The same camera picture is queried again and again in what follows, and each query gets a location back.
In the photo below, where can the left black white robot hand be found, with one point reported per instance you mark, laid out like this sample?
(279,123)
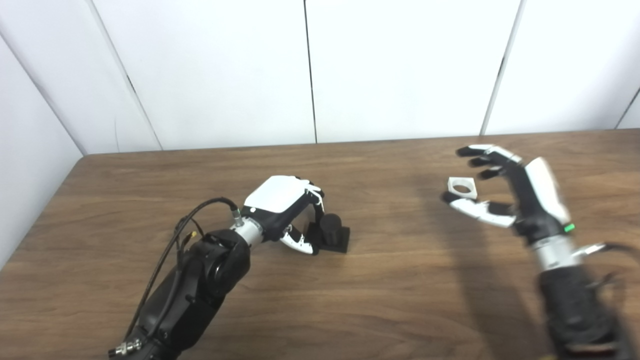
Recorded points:
(277,197)

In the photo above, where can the white square piece with hole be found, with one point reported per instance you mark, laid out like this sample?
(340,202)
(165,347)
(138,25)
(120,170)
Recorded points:
(452,186)

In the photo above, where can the black peg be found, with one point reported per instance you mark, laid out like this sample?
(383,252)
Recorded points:
(331,232)

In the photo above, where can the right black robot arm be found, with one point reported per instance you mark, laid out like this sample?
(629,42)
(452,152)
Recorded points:
(575,300)

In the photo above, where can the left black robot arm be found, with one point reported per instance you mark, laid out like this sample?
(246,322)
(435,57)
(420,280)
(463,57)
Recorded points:
(195,285)

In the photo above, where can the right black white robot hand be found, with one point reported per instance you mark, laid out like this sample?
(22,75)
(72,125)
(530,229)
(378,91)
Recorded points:
(535,200)

